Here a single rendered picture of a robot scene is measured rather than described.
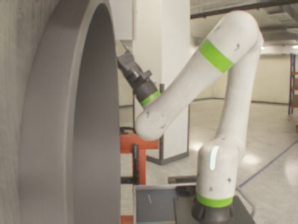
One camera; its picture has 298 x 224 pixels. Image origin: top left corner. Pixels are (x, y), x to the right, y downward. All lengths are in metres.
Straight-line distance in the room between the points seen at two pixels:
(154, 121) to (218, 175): 0.27
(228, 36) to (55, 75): 0.52
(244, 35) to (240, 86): 0.23
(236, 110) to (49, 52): 0.69
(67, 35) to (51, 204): 0.19
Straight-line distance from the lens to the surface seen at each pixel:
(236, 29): 0.69
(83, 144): 1.04
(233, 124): 0.86
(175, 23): 3.99
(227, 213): 0.81
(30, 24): 0.28
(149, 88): 0.92
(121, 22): 0.89
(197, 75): 0.71
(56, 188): 0.24
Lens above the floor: 1.37
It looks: 8 degrees down
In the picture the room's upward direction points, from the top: straight up
